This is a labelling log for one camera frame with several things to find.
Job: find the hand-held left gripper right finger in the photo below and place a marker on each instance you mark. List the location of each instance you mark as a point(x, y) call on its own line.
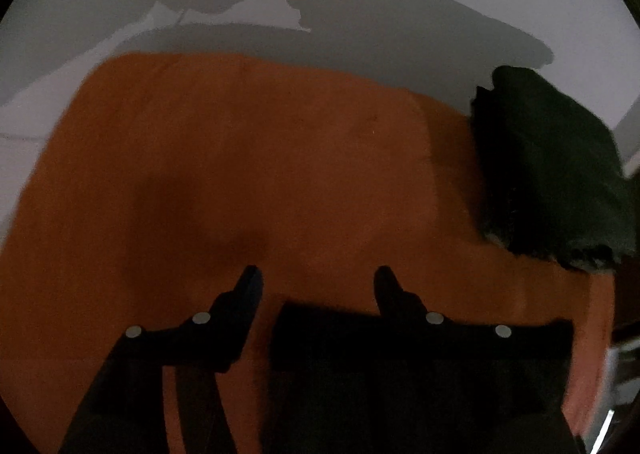
point(386, 284)

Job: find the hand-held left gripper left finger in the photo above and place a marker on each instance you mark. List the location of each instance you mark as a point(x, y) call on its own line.
point(250, 284)

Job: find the black shirt white script logo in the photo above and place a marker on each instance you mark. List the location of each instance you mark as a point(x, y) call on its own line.
point(325, 359)

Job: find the orange blanket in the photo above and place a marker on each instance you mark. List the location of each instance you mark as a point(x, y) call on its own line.
point(250, 159)

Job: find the folded dark green garment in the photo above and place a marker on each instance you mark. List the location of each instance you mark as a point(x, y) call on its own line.
point(590, 259)

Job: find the folded black garment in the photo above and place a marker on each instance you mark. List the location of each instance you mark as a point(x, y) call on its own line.
point(550, 159)

